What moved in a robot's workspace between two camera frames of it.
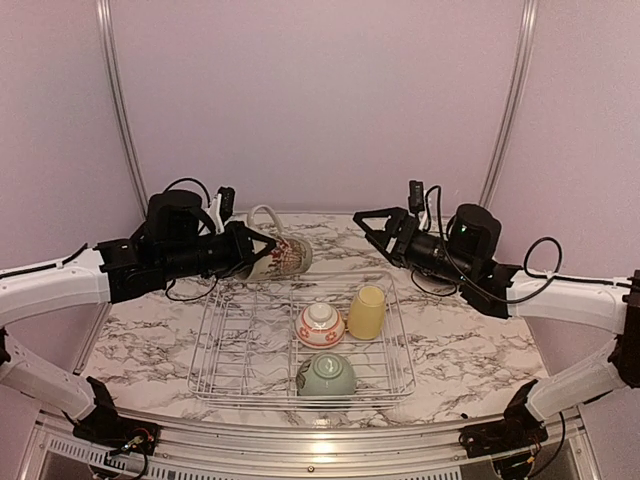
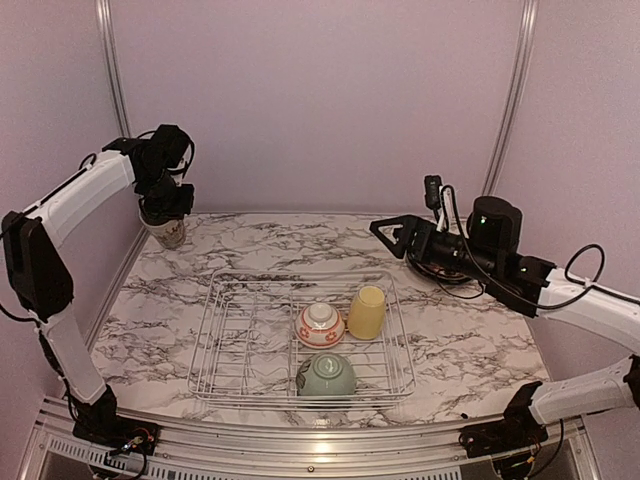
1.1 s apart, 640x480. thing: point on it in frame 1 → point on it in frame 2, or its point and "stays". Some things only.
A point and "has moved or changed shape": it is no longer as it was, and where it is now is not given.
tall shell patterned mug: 291,258 has moved or changed shape
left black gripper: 242,254 → 183,205
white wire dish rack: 324,341 stays
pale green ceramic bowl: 326,374 stays
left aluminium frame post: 110,52 stays
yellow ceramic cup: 366,312 stays
